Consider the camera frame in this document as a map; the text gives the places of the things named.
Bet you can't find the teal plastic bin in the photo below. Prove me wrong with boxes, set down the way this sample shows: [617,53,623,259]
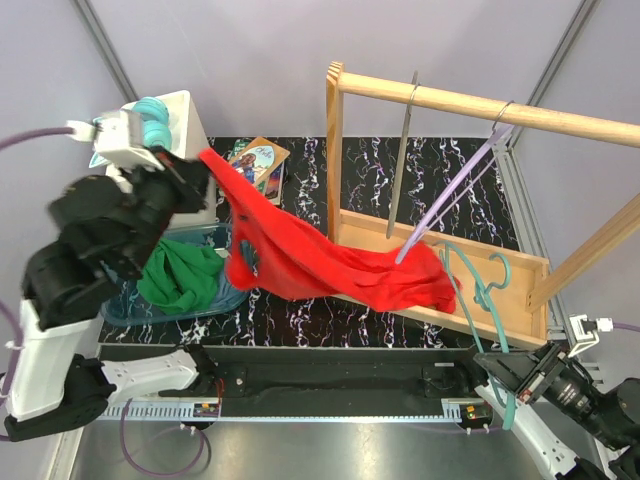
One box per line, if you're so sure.
[101,223,248,326]

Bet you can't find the green tank top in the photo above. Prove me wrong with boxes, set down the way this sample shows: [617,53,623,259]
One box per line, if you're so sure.
[137,239,225,315]

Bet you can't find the purple hanger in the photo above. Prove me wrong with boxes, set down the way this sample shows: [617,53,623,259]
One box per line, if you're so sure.
[394,102,516,265]

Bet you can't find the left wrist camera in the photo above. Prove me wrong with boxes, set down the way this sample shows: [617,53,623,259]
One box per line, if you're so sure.
[66,109,164,171]

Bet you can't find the red tank top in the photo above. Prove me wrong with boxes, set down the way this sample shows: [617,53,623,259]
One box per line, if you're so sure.
[199,149,457,314]

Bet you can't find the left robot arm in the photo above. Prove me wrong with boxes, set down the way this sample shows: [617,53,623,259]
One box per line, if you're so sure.
[2,147,216,442]

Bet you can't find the teal cat-ear headphones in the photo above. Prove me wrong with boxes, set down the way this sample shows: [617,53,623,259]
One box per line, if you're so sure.
[88,96,176,169]

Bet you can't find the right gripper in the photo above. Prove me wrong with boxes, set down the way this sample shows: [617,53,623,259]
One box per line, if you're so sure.
[474,335,631,447]

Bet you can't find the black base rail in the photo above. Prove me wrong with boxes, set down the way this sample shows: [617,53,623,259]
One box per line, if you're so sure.
[128,346,488,426]

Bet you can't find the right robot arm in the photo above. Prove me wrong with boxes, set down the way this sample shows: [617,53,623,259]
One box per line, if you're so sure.
[453,342,639,479]

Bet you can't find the white box stand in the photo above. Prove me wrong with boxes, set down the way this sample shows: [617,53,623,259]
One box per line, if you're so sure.
[103,89,219,226]

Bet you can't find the wooden clothes rack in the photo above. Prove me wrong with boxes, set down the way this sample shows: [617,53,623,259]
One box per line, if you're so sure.
[326,62,639,348]

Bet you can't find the green bottom book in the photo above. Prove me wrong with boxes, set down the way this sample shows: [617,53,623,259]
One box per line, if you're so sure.
[232,140,286,205]

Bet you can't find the grey hanger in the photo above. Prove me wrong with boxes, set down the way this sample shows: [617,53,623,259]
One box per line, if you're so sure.
[385,70,420,239]

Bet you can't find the orange top book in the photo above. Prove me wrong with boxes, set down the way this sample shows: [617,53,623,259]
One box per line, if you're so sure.
[228,137,290,194]

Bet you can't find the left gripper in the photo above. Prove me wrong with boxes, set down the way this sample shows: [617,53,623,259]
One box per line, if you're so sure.
[121,142,218,272]

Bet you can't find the teal hanger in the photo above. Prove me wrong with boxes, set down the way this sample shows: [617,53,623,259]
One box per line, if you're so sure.
[437,241,516,431]

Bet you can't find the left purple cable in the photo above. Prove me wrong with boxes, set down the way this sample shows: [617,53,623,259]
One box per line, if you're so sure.
[0,127,216,474]

